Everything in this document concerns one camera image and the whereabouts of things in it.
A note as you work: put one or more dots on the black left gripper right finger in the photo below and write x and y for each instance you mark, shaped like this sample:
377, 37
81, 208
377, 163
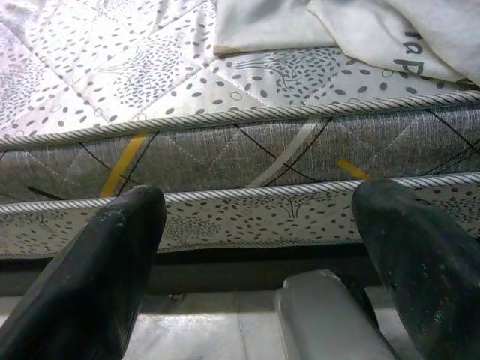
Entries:
431, 281

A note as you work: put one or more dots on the patterned lower mattress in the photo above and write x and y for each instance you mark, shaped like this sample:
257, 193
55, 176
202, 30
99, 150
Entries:
243, 221

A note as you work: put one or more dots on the grey patterned quilted mattress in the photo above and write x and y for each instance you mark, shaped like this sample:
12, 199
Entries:
112, 75

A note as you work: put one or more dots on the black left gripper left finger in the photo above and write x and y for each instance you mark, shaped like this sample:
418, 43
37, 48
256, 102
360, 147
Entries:
82, 292

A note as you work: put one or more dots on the white pillow with tree print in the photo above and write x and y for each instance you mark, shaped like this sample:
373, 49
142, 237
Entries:
375, 30

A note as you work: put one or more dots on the dark bed frame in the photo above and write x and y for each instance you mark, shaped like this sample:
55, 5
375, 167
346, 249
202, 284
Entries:
225, 270

